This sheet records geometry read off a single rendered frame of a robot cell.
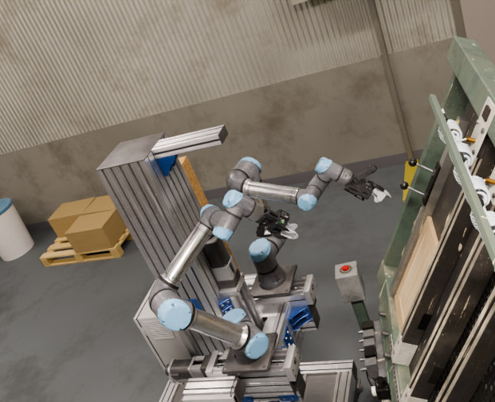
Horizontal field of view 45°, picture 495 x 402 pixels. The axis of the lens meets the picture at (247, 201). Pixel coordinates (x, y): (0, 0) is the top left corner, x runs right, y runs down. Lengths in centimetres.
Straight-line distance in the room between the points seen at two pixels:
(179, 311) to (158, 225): 49
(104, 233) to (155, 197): 367
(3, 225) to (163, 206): 497
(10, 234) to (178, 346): 465
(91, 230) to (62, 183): 119
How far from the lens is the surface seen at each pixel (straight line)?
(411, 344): 261
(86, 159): 690
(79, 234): 636
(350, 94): 559
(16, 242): 749
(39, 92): 679
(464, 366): 196
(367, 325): 309
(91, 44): 622
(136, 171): 249
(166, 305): 227
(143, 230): 267
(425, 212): 274
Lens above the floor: 285
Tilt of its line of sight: 27 degrees down
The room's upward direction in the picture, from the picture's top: 23 degrees counter-clockwise
